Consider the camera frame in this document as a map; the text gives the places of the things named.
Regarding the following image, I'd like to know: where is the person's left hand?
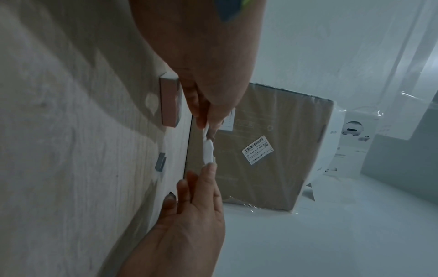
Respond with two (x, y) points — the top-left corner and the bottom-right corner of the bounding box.
(128, 0), (268, 139)

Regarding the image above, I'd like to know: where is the person's right hand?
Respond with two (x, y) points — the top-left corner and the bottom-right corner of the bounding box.
(116, 162), (227, 277)

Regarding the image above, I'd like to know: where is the blue dotted staples box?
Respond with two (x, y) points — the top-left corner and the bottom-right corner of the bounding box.
(155, 152), (168, 172)

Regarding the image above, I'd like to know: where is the small white plastic part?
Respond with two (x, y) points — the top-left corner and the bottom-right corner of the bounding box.
(202, 127), (218, 165)

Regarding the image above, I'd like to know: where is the grey wrist cuff lime trim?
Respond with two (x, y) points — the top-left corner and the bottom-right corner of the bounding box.
(212, 0), (256, 22)

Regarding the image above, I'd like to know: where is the small pinkish cardboard box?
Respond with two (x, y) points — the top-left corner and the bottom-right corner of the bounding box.
(159, 71), (183, 128)

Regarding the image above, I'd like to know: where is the large brown cardboard box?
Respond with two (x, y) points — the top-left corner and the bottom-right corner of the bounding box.
(184, 82), (346, 214)

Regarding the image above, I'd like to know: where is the white printed product box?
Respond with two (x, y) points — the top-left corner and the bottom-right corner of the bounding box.
(323, 106), (384, 177)

